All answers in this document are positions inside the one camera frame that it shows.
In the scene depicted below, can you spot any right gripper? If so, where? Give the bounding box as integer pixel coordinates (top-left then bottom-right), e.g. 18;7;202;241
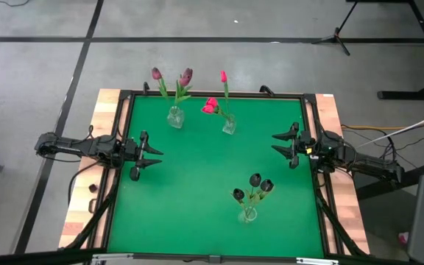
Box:
272;122;319;170

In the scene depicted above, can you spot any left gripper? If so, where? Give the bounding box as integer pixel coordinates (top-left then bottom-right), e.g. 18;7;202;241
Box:
121;130;164;182

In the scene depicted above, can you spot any wide cut-glass vase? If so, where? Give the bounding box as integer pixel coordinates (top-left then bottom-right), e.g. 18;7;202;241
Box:
166;105;186;130

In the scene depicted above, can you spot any narrow glass bottle vase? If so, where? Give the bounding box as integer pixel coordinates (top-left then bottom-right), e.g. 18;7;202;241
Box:
222;113;238;136

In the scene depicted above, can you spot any dark maroon artificial tulip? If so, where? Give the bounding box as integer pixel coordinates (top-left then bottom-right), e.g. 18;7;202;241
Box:
151;66;178;111
174;75;193;111
174;67;194;111

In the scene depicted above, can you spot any round clear glass vase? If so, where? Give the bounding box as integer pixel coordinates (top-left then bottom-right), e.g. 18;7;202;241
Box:
238;207;258;225

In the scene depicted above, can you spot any green table mat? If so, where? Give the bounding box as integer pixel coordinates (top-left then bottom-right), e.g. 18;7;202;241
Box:
107;94;325;258

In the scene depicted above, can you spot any black tripod stand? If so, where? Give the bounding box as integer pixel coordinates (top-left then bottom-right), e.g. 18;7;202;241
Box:
311;0;360;57

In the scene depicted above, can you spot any black aluminium rig frame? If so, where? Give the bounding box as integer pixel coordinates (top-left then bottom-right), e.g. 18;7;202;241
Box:
59;88;371;265

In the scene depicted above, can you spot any silver metal bracket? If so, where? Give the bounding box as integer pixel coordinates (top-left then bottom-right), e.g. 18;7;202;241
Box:
92;252;134;264
296;257;340;265

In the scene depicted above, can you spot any white cable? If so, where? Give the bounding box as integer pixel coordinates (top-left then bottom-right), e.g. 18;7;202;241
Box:
358;108;424;148

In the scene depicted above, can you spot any black desk leg frame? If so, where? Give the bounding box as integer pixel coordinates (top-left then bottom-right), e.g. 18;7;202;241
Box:
346;0;424;101

